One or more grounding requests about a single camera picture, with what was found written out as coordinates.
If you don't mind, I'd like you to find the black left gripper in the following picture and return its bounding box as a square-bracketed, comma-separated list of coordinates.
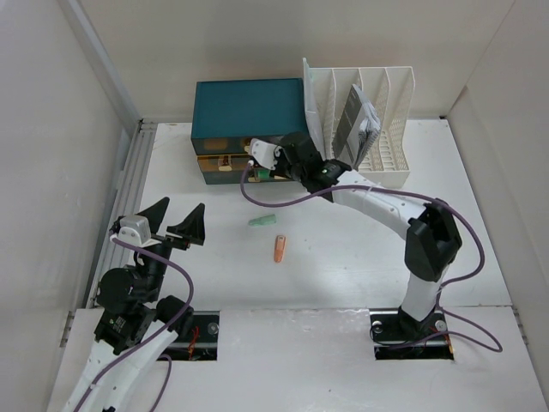
[136, 196, 203, 300]

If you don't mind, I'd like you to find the green cap black highlighter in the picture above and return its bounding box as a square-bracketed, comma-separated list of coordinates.
[255, 169, 270, 180]

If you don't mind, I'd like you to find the dark drawer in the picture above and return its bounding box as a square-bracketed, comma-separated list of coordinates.
[202, 171, 243, 185]

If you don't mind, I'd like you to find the grey booklet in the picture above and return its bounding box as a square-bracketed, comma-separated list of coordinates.
[331, 84, 382, 170]

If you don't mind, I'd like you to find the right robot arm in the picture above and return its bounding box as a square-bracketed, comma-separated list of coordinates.
[274, 132, 462, 338]

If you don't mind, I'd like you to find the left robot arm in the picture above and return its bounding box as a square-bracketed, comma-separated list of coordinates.
[63, 197, 205, 411]

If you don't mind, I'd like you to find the teal drawer organizer cabinet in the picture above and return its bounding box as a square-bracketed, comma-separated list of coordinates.
[188, 78, 310, 186]

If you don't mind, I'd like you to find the white file rack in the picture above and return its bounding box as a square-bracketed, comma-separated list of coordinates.
[323, 66, 415, 189]

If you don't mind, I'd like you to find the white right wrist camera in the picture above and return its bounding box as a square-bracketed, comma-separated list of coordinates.
[249, 138, 281, 170]

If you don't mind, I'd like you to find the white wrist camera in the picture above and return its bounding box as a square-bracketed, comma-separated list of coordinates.
[249, 138, 281, 170]
[109, 215, 156, 248]

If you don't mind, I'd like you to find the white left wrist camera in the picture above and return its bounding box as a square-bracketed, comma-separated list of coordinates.
[109, 215, 156, 248]

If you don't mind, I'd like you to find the aluminium frame rail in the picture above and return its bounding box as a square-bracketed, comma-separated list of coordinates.
[58, 1, 158, 309]

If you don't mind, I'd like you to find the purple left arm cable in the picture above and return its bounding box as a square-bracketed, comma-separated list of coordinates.
[76, 233, 195, 412]

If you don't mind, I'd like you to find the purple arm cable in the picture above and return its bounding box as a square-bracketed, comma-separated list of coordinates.
[76, 233, 195, 412]
[238, 161, 504, 353]

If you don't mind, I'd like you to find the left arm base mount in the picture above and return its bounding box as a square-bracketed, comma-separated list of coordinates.
[160, 312, 220, 361]

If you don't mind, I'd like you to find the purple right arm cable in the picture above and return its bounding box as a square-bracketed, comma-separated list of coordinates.
[238, 161, 504, 353]

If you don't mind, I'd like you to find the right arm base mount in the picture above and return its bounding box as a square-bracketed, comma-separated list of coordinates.
[370, 308, 454, 361]

